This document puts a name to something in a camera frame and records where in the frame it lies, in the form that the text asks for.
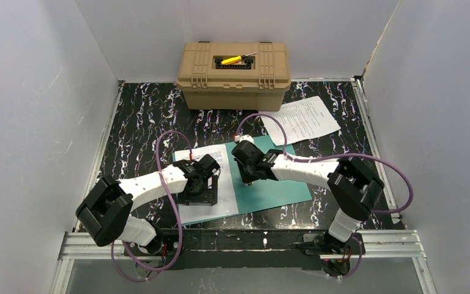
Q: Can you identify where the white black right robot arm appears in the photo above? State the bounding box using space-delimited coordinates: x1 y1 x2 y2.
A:
231 135 384 251

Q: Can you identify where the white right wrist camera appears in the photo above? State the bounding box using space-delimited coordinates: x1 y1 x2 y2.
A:
234 135 255 144

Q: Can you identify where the teal paper folder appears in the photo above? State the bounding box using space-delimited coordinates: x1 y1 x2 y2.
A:
180 135 313 227

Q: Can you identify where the tan plastic toolbox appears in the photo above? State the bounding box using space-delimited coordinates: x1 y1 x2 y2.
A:
176 42 291 111

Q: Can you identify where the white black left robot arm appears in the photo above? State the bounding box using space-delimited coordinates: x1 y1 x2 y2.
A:
75 154 220 247

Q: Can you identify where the printed white paper sheet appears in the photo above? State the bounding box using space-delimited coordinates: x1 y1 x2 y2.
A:
179 145 239 225

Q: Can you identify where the aluminium frame rail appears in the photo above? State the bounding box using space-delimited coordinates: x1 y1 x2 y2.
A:
51 230 436 293

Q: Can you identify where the yellow handled screwdriver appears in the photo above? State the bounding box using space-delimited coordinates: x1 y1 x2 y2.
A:
221 52 256 66

